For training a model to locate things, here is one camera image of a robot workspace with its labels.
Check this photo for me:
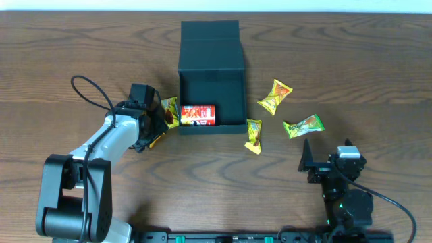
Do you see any yellow Apollo cake packet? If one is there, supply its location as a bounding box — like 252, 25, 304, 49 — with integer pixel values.
244, 119, 262, 155
161, 97, 179, 129

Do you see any red Pringles can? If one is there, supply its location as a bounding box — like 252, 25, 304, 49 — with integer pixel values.
180, 105, 215, 126

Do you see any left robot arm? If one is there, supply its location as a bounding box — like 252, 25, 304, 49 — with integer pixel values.
36, 99, 167, 242

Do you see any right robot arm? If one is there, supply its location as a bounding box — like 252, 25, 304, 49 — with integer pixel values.
298, 140, 373, 242

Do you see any green pandan cake packet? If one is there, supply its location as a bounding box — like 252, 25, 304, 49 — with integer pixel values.
283, 114, 325, 139

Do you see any yellow orange snack packet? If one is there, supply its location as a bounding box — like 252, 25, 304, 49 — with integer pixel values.
257, 79, 293, 116

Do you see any black open gift box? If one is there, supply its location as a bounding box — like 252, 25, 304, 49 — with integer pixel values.
178, 20, 248, 135

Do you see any left black cable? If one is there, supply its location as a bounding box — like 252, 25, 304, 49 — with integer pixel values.
70, 74, 117, 243

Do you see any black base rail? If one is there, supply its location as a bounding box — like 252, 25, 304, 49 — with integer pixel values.
52, 229, 395, 243

